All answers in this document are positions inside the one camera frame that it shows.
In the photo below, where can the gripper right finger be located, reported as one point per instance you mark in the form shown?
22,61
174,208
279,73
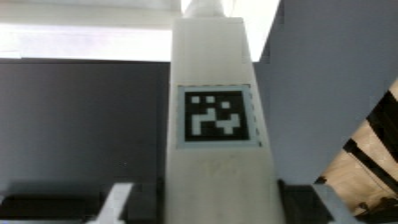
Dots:
334,205

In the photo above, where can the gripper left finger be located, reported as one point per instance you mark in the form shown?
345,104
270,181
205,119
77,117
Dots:
109,216

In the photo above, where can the white desk top tray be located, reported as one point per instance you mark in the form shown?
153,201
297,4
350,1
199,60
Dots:
130,30

